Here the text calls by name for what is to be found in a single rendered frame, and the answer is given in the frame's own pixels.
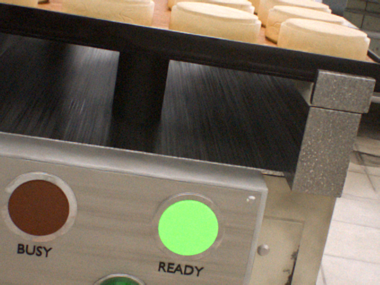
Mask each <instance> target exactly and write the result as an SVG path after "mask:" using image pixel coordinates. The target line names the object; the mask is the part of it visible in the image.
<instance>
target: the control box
mask: <svg viewBox="0 0 380 285"><path fill-rule="evenodd" d="M31 180H44V181H47V182H51V183H53V184H54V185H56V186H57V187H59V188H60V189H61V190H62V191H63V193H64V194H65V195H66V197H67V200H68V204H69V205H70V213H69V214H68V218H67V221H66V223H65V224H64V225H63V227H61V229H59V230H58V231H57V232H54V233H52V234H49V235H46V236H33V235H29V234H27V233H25V232H23V231H22V230H20V229H18V228H17V226H16V225H15V224H13V222H12V220H11V218H10V215H9V213H8V202H9V199H10V196H11V194H12V192H13V191H14V190H15V189H16V188H17V187H18V186H19V185H22V183H24V182H28V181H31ZM268 193H269V191H268V188H267V185H266V182H265V180H264V178H263V175H262V172H261V171H260V170H256V169H248V168H243V167H234V166H226V165H218V164H212V163H204V162H200V161H191V160H187V159H178V158H170V157H161V156H153V155H152V154H144V153H136V152H128V151H122V150H114V149H106V148H101V147H96V146H88V145H80V144H72V143H66V142H58V141H50V140H45V139H37V138H32V137H24V136H15V135H7V134H2V133H0V285H107V284H109V283H112V282H126V283H130V284H133V285H249V282H250V279H251V273H252V267H253V261H254V256H255V252H256V250H257V244H258V239H259V235H260V230H261V224H262V219H263V215H264V212H265V207H266V202H267V196H268ZM182 201H195V202H200V203H202V204H204V205H206V206H207V207H208V208H209V209H210V210H211V211H212V212H213V213H214V215H215V217H216V219H217V223H218V232H217V237H216V238H215V241H214V242H213V243H212V245H211V246H210V247H209V248H208V249H206V250H205V251H203V252H201V253H198V254H194V255H182V254H178V253H174V252H173V251H171V250H170V249H168V248H167V247H166V246H165V245H164V243H163V242H162V240H161V238H160V236H159V229H158V228H159V221H160V219H161V216H162V215H163V214H164V212H165V211H166V210H167V209H168V208H170V207H171V206H172V205H173V204H175V203H179V202H182Z"/></svg>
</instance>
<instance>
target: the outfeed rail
mask: <svg viewBox="0 0 380 285"><path fill-rule="evenodd" d="M237 73H238V75H239V78H240V80H241V83H242V84H243V86H244V88H245V91H246V93H247V95H248V98H249V100H250V101H251V103H252V106H253V108H254V111H255V113H256V115H257V116H258V120H259V121H260V123H261V127H262V129H263V131H265V135H266V137H267V139H268V142H269V144H270V146H271V148H272V150H273V152H274V154H275V157H276V159H277V161H278V163H279V165H280V167H281V169H282V172H283V175H284V177H285V179H286V181H287V183H288V185H289V188H290V190H291V191H292V192H300V193H308V194H313V195H321V196H330V197H338V198H340V197H341V196H342V193H343V188H344V183H345V180H346V175H347V173H348V168H349V164H350V160H351V155H352V151H353V146H354V145H355V140H356V136H357V130H358V127H359V122H360V118H361V114H363V113H368V111H369V106H370V102H371V98H372V94H373V91H374V87H375V79H374V78H372V77H369V76H361V75H354V74H346V73H341V72H334V71H326V70H316V75H315V78H314V83H313V82H309V81H301V80H294V79H286V78H282V77H274V76H267V75H263V74H256V73H251V72H244V71H237Z"/></svg>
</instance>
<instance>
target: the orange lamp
mask: <svg viewBox="0 0 380 285"><path fill-rule="evenodd" d="M8 213H9V215H10V218H11V220H12V222H13V224H15V225H16V226H17V228H18V229H20V230H22V231H23V232H25V233H27V234H29V235H33V236H46V235H49V234H52V233H54V232H57V231H58V230H59V229H61V227H63V225H64V224H65V223H66V221H67V218H68V214H69V213H70V205H69V204H68V200H67V197H66V195H65V194H64V193H63V191H62V190H61V189H60V188H59V187H57V186H56V185H54V184H53V183H51V182H47V181H44V180H31V181H28V182H24V183H22V185H19V186H18V187H17V188H16V189H15V190H14V191H13V192H12V194H11V196H10V199H9V202H8Z"/></svg>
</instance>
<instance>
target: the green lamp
mask: <svg viewBox="0 0 380 285"><path fill-rule="evenodd" d="M158 229H159V236H160V238H161V240H162V242H163V243H164V245H165V246H166V247H167V248H168V249H170V250H171V251H173V252H174V253H178V254H182V255H194V254H198V253H201V252H203V251H205V250H206V249H208V248H209V247H210V246H211V245H212V243H213V242H214V241H215V238H216V237H217V232H218V223H217V219H216V217H215V215H214V213H213V212H212V211H211V210H210V209H209V208H208V207H207V206H206V205H204V204H202V203H200V202H195V201H182V202H179V203H175V204H173V205H172V206H171V207H170V208H168V209H167V210H166V211H165V212H164V214H163V215H162V216H161V219H160V221H159V228H158Z"/></svg>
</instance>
